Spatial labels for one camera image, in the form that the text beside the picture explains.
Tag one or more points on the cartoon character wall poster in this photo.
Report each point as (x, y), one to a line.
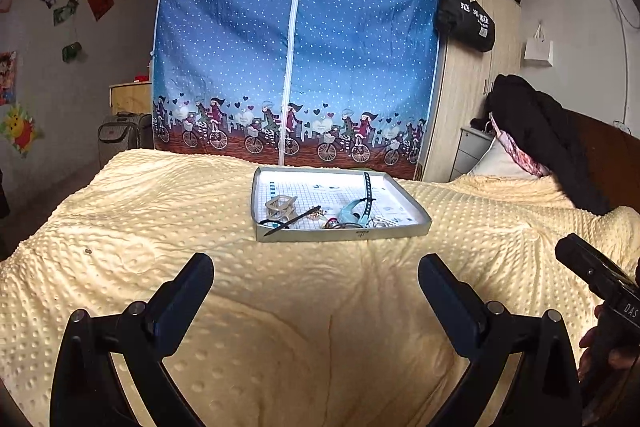
(7, 77)

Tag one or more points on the grey shallow box tray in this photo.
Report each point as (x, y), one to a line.
(395, 213)

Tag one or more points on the cream dotted bed blanket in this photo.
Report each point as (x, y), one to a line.
(334, 334)

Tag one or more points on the wall photo cluster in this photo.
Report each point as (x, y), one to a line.
(61, 12)

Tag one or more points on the right hand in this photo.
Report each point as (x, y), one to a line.
(621, 356)

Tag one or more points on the dark wooden headboard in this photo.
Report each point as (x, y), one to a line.
(613, 158)

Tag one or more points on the wooden side cabinet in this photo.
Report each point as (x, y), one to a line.
(130, 97)

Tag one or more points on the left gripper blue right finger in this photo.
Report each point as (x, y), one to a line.
(544, 389)

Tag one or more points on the black hair stick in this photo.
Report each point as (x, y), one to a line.
(287, 224)

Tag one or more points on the red diamond wall paper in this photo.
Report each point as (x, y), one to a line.
(100, 7)

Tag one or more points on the white pillow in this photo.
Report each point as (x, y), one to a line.
(499, 164)

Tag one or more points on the light wooden wardrobe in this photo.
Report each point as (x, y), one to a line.
(463, 79)

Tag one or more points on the light blue wrist watch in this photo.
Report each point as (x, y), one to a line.
(357, 214)

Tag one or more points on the grey suitcase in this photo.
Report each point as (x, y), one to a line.
(123, 131)

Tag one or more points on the black tote bag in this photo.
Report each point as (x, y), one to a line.
(466, 22)

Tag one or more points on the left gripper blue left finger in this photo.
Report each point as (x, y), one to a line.
(86, 390)

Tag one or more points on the blue fabric wardrobe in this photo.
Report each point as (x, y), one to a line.
(320, 83)

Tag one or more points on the black clothing pile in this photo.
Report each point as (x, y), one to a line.
(545, 131)

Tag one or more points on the pink floral fabric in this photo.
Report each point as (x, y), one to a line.
(522, 159)

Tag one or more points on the green wall ornament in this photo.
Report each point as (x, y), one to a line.
(71, 52)

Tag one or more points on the yellow bear wall sticker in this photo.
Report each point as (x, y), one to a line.
(20, 129)

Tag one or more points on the white paper gift bag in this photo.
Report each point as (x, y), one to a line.
(539, 49)

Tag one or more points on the grey bedside drawer cabinet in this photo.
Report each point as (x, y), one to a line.
(472, 145)

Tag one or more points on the beige hair claw clip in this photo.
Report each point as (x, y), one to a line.
(281, 208)

